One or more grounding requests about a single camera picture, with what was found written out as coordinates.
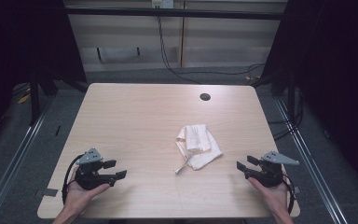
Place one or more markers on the white wall socket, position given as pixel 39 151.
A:
pixel 163 3

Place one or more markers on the person's left hand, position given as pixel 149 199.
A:
pixel 77 197

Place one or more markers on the black metal stand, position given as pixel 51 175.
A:
pixel 34 102

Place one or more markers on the person's right hand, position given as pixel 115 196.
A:
pixel 273 197

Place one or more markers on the white cloth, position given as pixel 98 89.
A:
pixel 200 146

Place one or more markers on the black horizontal bar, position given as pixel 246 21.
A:
pixel 174 13

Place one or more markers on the yellow floor object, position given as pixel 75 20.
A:
pixel 23 99

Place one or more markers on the grey tape strip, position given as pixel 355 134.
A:
pixel 297 189
pixel 50 192

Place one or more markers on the black curtain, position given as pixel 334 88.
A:
pixel 21 46
pixel 338 77

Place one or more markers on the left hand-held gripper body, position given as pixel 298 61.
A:
pixel 88 177

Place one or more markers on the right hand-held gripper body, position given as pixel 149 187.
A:
pixel 270 175

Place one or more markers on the small black floor strip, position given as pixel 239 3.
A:
pixel 57 130

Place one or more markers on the aluminium floor rail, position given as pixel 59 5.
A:
pixel 307 155
pixel 15 155

